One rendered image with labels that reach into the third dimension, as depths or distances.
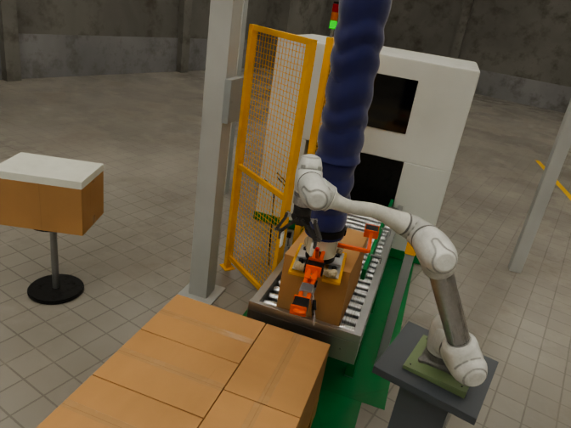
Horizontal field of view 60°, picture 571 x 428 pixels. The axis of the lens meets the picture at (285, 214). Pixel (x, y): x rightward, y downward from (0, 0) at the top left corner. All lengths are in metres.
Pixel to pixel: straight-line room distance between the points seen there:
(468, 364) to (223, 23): 2.44
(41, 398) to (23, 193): 1.33
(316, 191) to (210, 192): 1.99
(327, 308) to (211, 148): 1.41
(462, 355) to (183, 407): 1.27
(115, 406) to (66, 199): 1.61
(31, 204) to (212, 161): 1.25
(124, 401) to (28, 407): 0.94
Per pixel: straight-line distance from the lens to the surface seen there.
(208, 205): 3.70
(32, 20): 12.00
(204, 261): 3.91
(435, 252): 1.96
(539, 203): 5.55
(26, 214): 3.77
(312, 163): 1.89
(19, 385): 3.46
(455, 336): 2.28
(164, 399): 2.49
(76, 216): 3.62
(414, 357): 2.64
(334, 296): 2.92
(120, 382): 2.58
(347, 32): 2.34
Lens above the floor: 2.31
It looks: 24 degrees down
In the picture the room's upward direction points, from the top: 9 degrees clockwise
